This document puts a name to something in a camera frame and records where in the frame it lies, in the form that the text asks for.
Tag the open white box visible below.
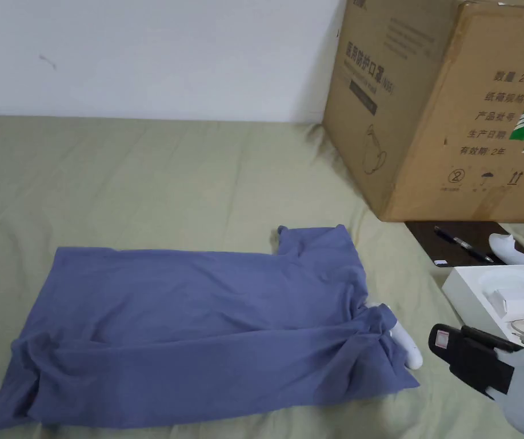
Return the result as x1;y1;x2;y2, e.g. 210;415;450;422
441;264;524;341

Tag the white hand controller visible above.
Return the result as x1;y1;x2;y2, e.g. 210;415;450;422
366;301;423;371
489;233;524;266

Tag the black pen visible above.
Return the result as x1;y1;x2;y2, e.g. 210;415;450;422
434;226;494;264

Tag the dark brown flat board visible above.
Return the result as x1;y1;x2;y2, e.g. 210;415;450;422
405;221;524;267

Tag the blue shirt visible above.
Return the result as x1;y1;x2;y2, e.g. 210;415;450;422
0;224;422;433

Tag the large brown cardboard carton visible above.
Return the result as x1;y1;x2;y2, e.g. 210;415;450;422
322;0;524;224

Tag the bed with pale green sheet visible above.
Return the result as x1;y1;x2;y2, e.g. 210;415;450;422
0;114;524;439

